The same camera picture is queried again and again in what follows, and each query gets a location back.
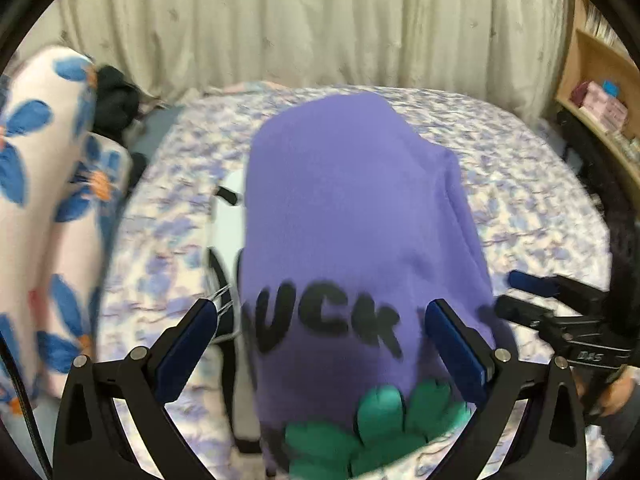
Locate blue flower rolled blanket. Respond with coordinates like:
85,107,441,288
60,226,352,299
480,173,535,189
0,45,134,413

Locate purple zip hoodie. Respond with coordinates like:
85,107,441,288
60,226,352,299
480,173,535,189
239,91,507,480

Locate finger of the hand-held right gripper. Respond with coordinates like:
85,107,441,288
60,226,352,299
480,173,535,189
507,269,563,297
494,294,553,333

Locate black clothes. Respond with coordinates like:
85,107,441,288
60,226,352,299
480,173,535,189
94,64,151,147

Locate black bag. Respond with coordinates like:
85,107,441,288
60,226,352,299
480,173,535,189
544,109,640,288

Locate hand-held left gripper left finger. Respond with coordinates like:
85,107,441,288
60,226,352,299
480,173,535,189
52,298,219,480

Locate black cable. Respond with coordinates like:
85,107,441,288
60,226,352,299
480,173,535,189
0,332,53,480

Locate person's right hand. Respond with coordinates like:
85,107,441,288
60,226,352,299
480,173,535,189
596,364,640,417

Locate person's right forearm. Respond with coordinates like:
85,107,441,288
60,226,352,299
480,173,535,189
592,400,640,467

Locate wooden bookshelf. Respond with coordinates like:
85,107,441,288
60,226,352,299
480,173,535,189
552,0,640,201

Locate bed with purple floral sheet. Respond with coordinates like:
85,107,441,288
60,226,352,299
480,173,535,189
95,82,621,480

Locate stack of pink boxes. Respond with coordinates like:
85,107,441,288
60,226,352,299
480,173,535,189
571,79,629,134

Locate black and white printed garment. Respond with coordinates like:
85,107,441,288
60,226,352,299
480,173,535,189
207,169,263,457

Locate cream curtain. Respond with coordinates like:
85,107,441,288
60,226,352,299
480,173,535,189
57,0,573,108

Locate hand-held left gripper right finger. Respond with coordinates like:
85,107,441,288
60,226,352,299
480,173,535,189
425,298,587,480

